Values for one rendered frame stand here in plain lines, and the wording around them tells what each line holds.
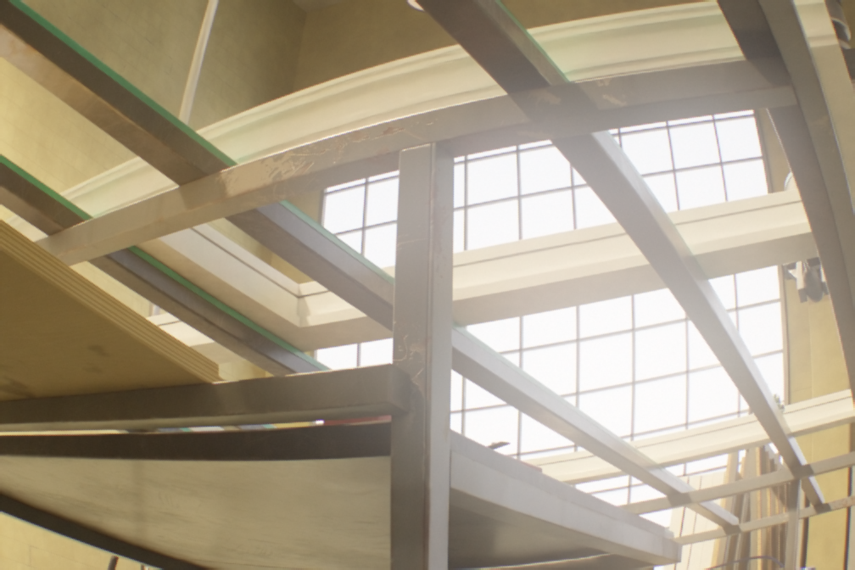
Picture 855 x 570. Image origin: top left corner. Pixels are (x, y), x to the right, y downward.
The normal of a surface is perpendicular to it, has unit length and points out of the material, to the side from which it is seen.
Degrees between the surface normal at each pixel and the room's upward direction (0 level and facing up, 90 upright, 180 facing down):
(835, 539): 90
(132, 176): 90
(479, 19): 180
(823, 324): 90
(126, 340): 180
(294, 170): 90
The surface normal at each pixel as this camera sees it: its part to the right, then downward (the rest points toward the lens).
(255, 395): -0.45, -0.35
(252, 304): -0.02, 0.92
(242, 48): 0.89, -0.16
